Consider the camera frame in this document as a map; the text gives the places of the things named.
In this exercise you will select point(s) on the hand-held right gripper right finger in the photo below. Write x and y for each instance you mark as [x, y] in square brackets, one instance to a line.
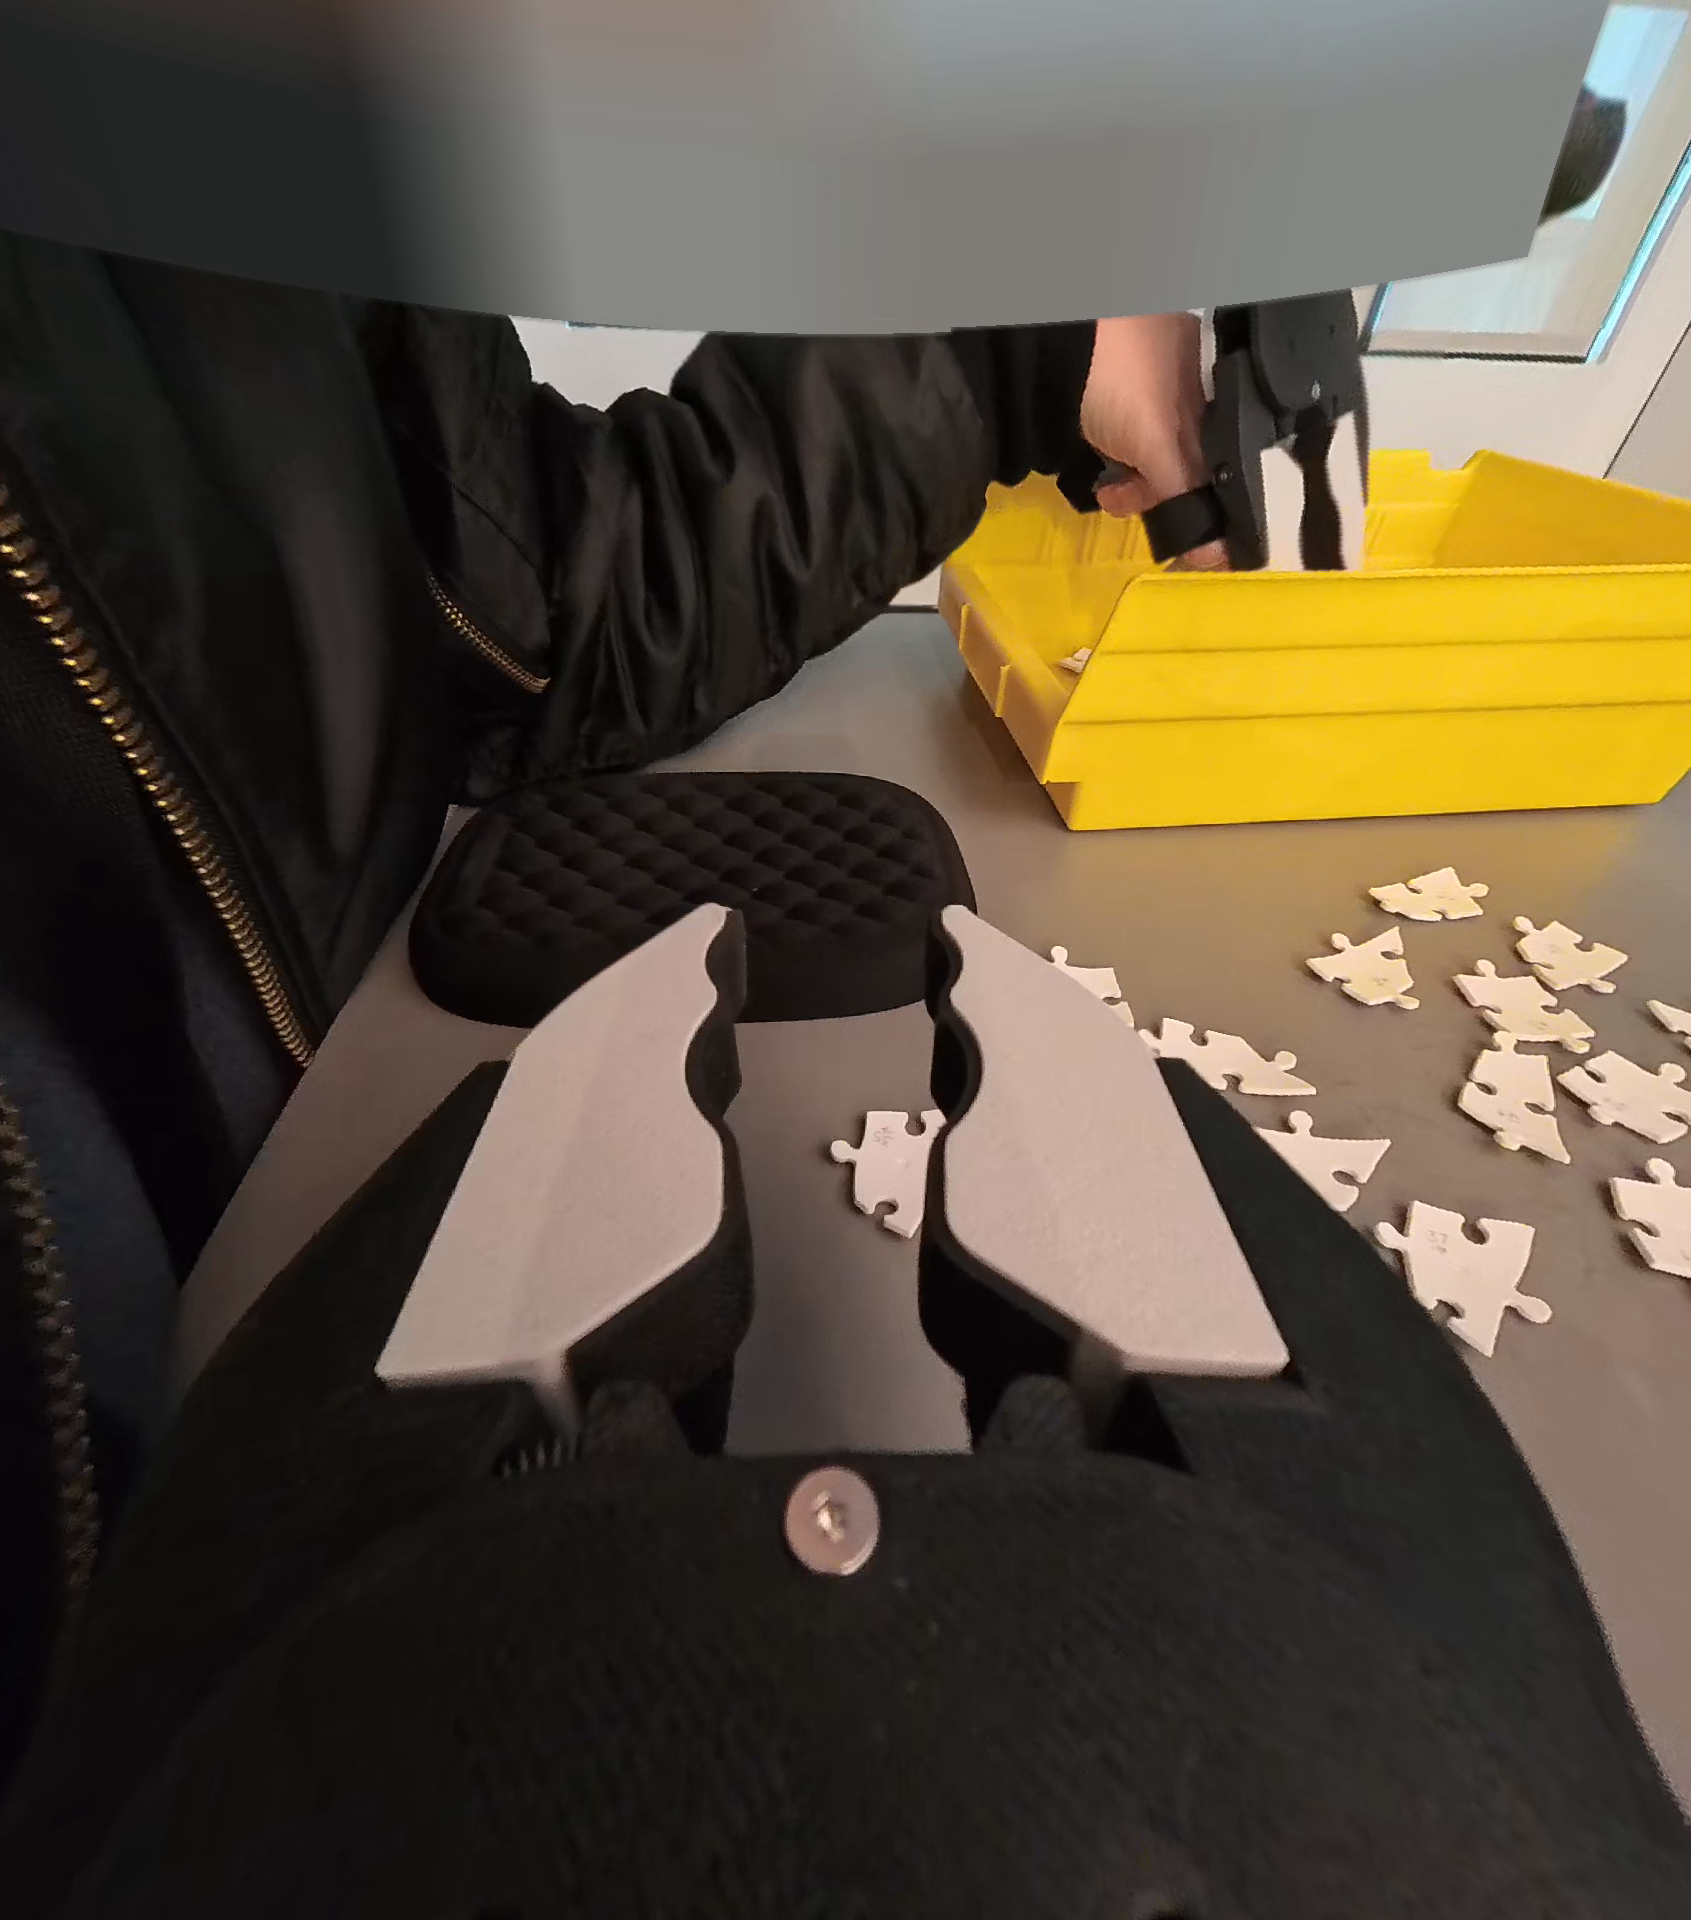
[1100, 1200]

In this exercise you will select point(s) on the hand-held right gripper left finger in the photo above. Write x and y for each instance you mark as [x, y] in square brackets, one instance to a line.
[576, 1200]

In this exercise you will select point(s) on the yellow plastic bin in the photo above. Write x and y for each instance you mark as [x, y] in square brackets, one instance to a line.
[1384, 704]

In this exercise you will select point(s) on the spread of white jigsaw pieces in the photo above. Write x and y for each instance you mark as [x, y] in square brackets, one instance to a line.
[1522, 1021]

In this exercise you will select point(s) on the person's left forearm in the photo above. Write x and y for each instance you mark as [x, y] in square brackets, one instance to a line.
[785, 523]

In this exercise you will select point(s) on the person's left hand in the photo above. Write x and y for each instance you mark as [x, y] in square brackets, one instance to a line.
[1146, 404]

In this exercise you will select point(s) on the large window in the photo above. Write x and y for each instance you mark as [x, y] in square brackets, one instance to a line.
[1656, 150]

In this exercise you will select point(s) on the person's jacketed torso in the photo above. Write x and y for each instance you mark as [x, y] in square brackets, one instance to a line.
[110, 600]

